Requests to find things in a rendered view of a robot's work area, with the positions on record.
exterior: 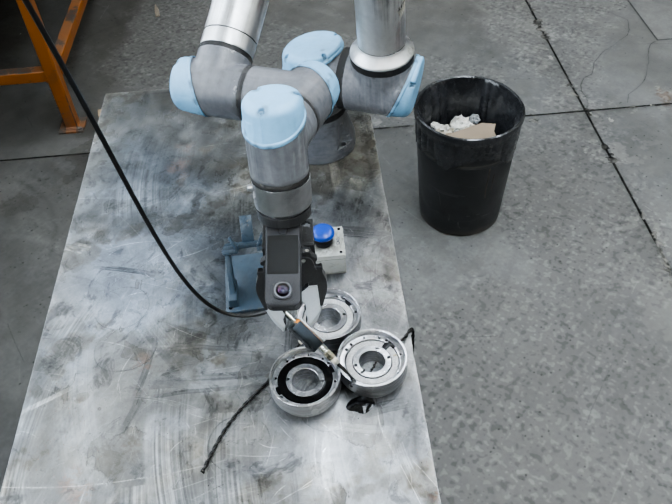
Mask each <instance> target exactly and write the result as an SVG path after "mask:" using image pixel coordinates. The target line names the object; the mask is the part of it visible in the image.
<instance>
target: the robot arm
mask: <svg viewBox="0 0 672 504"><path fill-rule="evenodd" d="M268 4H269V0H212V3H211V6H210V10H209V13H208V17H207V20H206V24H205V27H204V31H203V34H202V38H201V41H200V45H199V48H198V52H197V55H196V57H195V56H190V57H182V58H180V59H178V60H177V63H176V65H174V66H173V68H172V71H171V75H170V94H171V98H172V100H173V102H174V104H175V105H176V107H177V108H178V109H180V110H182V111H186V112H190V113H193V114H198V115H203V116H204V117H209V116H212V117H219V118H225V119H232V120H238V121H242V123H241V127H242V133H243V136H244V138H245V145H246V151H247V158H248V165H249V172H250V179H251V183H252V184H248V185H247V190H248V191H249V192H253V191H254V192H253V197H254V203H255V207H256V210H257V217H258V219H259V221H260V222H261V223H263V233H262V252H263V257H262V258H260V264H261V265H262V266H263V268H257V278H256V292H257V295H258V297H259V299H260V301H261V303H262V305H263V307H264V309H265V310H266V311H267V313H268V315H269V316H270V318H271V319H272V320H273V322H274V323H275V324H276V325H277V326H278V327H279V328H280V329H281V330H282V331H286V318H285V311H294V310H298V309H300V307H301V305H302V302H303V303H304V304H305V305H304V310H305V315H306V323H307V324H308V325H309V326H310V327H311V328H312V327H313V326H314V325H315V323H316V322H317V320H318V318H319V315H320V312H321V309H322V306H323V304H324V300H325V296H326V293H327V276H326V273H325V271H324V270H323V266H322V263H319V264H316V261H317V254H315V240H314V229H313V219H308V218H309V217H310V215H311V202H312V189H311V177H310V171H309V164H310V165H324V164H329V163H333V162H336V161H339V160H341V159H343V158H344V157H346V156H347V155H349V154H350V153H351V151H352V150H353V149H354V147H355V144H356V133H355V128H354V126H353V123H352V121H351V119H350V117H349V114H348V112H347V110H350V111H357V112H364V113H371V114H378V115H385V116H386V117H390V116H393V117H406V116H408V115H409V114H410V113H411V111H412V109H413V107H414V104H415V101H416V98H417V95H418V91H419V87H420V83H421V79H422V74H423V69H424V57H423V56H420V55H419V54H416V55H414V45H413V42H412V41H411V40H410V38H408V37H407V36H406V28H405V0H354V4H355V17H356V30H357V39H356V40H355V41H354V42H353V44H352V45H351V47H345V46H344V42H343V40H342V38H341V37H340V36H339V35H337V34H336V33H334V32H330V31H314V32H310V33H306V34H303V35H301V36H298V37H296V38H295V39H293V40H292V41H291V42H289V43H288V44H287V46H286V47H285V48H284V51H283V54H282V61H283V67H282V69H276V68H268V67H261V66H254V65H252V62H253V58H254V54H255V51H256V47H257V43H258V40H259V36H260V33H261V29H262V25H263V22H264V18H265V14H266V11H267V7H268ZM306 223H308V224H310V227H308V226H303V224H304V225H305V224H306Z"/></svg>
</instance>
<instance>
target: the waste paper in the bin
mask: <svg viewBox="0 0 672 504"><path fill-rule="evenodd" d="M469 118H470V119H469ZM479 121H481V119H480V118H479V115H478V114H472V115H471V116H470V117H466V118H465V117H463V116H462V114H461V115H460V116H455V117H454V118H453V119H452V120H451V122H450V124H449V125H450V127H449V125H448V124H446V125H443V124H440V123H438V122H432V123H431V127H432V128H435V129H434V130H436V131H438V132H440V133H443V134H446V135H449V136H452V137H457V138H464V139H482V138H489V137H493V136H496V134H495V132H494V130H495V125H496V124H491V123H480V124H478V122H479ZM475 124H477V125H475Z"/></svg>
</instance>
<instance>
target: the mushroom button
mask: <svg viewBox="0 0 672 504"><path fill-rule="evenodd" d="M313 229H314V240H315V241H317V242H321V243H325V242H328V241H330V240H331V239H332V238H333V237H334V235H335V232H334V229H333V227H332V226H331V225H329V224H326V223H321V224H317V225H315V226H314V227H313Z"/></svg>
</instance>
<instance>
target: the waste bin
mask: <svg viewBox="0 0 672 504"><path fill-rule="evenodd" d="M461 114H462V116H463V117H465V118H466V117H470V116H471V115H472V114H478V115H479V118H480V119H481V121H479V122H478V124H480V123H491V124H496V125H495V130H494V132H495V134H496V136H493V137H489V138H482V139H464V138H457V137H452V136H449V135H446V134H443V133H440V132H438V131H436V130H434V129H435V128H432V127H431V123H432V122H438V123H440V124H443V125H446V124H448V125H449V124H450V122H451V120H452V119H453V118H454V117H455V116H460V115H461ZM525 114H526V111H525V106H524V103H523V101H522V100H521V99H520V97H519V96H518V95H517V94H516V93H515V92H514V91H513V90H512V89H510V88H509V87H508V86H506V85H505V84H503V83H501V82H498V81H496V80H492V79H489V78H484V77H478V76H454V77H448V78H444V79H440V80H438V81H435V82H433V83H431V84H429V85H428V86H426V87H425V88H423V89H422V90H421V91H420V92H419V93H418V95H417V98H416V101H415V104H414V117H415V134H416V143H417V157H418V180H419V203H420V212H421V215H422V217H423V219H424V220H425V221H426V222H427V223H428V224H429V225H430V226H432V227H433V228H435V229H436V230H439V231H441V232H444V233H447V234H452V235H472V234H476V233H480V232H482V231H484V230H486V229H488V228H489V227H491V226H492V225H493V224H494V223H495V221H496V220H497V218H498V215H499V211H500V207H501V203H502V199H503V195H504V191H505V187H506V183H507V179H508V175H509V171H510V167H511V163H512V159H513V155H514V152H515V149H516V146H517V142H518V139H519V136H520V132H521V127H522V124H523V122H524V119H525ZM449 127H450V125H449Z"/></svg>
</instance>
